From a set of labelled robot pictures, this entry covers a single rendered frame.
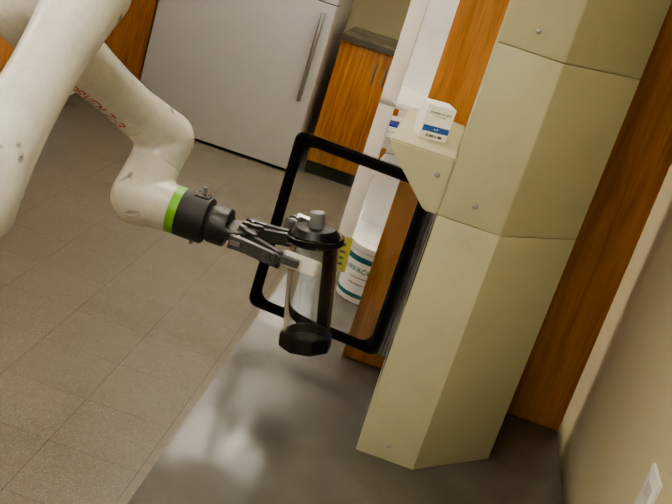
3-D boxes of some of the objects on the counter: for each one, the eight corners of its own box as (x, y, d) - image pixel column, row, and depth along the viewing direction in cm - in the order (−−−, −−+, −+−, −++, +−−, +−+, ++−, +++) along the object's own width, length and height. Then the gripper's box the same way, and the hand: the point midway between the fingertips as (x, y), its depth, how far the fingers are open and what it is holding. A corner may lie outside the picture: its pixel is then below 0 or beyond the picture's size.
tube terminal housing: (490, 417, 216) (629, 66, 190) (485, 496, 185) (650, 91, 160) (378, 377, 217) (501, 25, 192) (355, 450, 187) (497, 42, 162)
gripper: (197, 218, 182) (318, 261, 181) (230, 190, 203) (338, 228, 201) (187, 256, 185) (305, 298, 183) (220, 224, 205) (327, 262, 204)
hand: (310, 257), depth 192 cm, fingers closed on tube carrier, 9 cm apart
